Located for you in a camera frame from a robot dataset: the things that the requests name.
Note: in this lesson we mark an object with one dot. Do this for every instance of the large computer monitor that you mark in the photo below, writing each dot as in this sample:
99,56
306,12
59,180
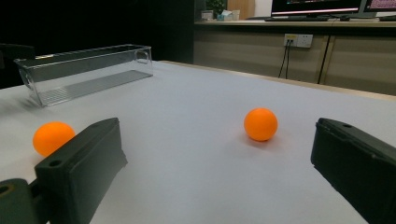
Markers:
314,6

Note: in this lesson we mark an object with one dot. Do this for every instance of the beige wooden counter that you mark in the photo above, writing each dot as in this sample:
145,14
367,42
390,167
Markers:
243,53

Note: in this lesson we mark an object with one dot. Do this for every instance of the black computer mouse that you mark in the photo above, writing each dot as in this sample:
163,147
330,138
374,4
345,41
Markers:
344,18

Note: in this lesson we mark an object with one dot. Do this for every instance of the small white box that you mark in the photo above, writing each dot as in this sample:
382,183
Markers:
207,15

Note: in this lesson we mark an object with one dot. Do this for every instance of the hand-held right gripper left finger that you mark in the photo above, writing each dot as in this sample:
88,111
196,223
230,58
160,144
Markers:
84,168

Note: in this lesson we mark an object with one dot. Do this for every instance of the black curtain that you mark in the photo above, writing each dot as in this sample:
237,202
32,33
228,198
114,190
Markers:
93,21

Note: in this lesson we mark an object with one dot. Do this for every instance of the clear plastic container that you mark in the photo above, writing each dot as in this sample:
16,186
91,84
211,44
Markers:
93,84

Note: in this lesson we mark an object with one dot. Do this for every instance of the black keyboard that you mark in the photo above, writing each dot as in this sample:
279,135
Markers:
295,18

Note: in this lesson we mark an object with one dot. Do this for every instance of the white wall socket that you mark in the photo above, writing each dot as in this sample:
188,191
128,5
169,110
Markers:
299,40

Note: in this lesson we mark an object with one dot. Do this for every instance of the white table cover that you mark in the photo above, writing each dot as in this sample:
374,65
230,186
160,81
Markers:
202,174

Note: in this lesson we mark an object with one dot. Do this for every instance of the green potted plant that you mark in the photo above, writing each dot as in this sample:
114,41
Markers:
215,5

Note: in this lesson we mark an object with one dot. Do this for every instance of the small computer monitor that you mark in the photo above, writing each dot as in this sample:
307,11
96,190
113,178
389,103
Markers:
381,4

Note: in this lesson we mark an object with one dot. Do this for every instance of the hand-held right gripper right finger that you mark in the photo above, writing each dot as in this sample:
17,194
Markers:
358,161

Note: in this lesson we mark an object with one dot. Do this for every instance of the orange ball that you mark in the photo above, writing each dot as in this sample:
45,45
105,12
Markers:
260,124
49,137

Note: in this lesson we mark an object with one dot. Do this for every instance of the tissue box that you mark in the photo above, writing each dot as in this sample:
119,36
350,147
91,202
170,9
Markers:
224,15

